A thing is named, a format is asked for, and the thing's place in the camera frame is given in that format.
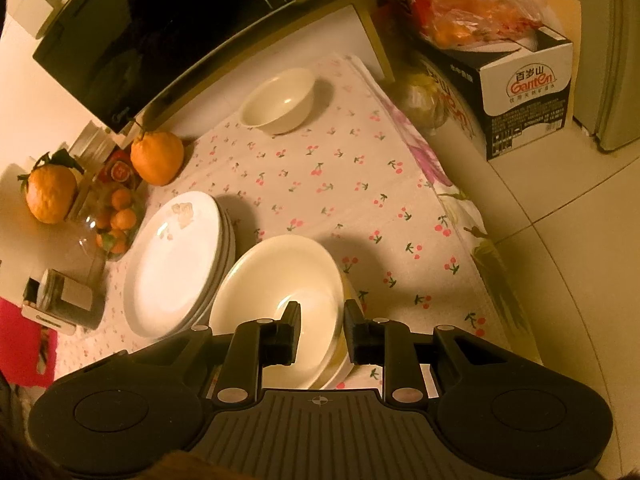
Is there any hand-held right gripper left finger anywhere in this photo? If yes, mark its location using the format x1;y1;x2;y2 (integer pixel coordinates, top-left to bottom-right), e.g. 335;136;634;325
127;301;302;406

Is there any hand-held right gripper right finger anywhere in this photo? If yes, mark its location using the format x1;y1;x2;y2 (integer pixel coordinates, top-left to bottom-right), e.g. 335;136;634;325
344;300;507;407

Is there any large cream bowl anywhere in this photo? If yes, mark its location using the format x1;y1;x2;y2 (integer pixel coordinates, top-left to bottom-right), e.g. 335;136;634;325
300;262;359;392

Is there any small white bowl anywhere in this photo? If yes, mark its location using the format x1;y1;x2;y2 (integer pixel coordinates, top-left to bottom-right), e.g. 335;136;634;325
208;234;346;391

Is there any cherry print cloth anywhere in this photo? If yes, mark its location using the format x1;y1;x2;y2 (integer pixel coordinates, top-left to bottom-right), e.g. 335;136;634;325
52;54;511;392

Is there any floral tablecloth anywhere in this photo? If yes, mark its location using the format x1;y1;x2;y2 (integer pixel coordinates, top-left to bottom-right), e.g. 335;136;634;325
350;54;547;367

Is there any glass jar of kumquats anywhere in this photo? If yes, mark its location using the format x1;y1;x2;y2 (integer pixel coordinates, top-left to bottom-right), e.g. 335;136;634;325
81;180;146;262

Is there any dark spice jar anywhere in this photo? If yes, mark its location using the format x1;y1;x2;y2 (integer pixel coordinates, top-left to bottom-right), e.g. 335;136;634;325
22;268;106;331

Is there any clear glass jar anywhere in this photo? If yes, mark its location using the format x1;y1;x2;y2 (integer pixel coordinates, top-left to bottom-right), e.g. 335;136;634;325
64;195;109;282

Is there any large orange with stem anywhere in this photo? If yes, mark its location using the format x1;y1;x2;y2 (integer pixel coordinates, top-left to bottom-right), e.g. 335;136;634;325
130;119;185;187

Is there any medium cream bowl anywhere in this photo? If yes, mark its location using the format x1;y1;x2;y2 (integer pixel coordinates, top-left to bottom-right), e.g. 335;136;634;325
238;67;317;136

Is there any red label jar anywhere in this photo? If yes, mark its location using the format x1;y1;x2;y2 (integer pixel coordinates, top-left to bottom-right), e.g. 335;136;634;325
96;148;137;189

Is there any crumpled clear plastic bag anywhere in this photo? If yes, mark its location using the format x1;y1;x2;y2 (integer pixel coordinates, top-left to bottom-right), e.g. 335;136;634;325
394;72;449;131

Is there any red cloth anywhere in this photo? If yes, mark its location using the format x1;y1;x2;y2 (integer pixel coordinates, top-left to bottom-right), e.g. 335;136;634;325
0;297;57;387

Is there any black and white cardboard box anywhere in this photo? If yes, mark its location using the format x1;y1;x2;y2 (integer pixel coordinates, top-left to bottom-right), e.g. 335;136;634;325
400;24;575;162

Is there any jar with metal lid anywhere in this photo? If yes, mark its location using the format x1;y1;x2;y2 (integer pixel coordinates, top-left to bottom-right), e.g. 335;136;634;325
69;121;114;162

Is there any large orange with leaves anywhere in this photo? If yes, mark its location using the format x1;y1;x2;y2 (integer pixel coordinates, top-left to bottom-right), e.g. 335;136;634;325
18;151;82;225

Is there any black microwave oven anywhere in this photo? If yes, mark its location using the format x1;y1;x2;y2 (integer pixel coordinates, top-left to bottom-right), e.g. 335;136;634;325
31;0;352;134

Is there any plastic bag of oranges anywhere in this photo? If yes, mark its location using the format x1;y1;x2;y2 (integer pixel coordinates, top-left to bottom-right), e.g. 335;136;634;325
419;0;557;54

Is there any grey cabinet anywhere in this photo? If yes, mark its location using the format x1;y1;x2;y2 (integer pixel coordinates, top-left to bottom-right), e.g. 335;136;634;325
572;0;640;152

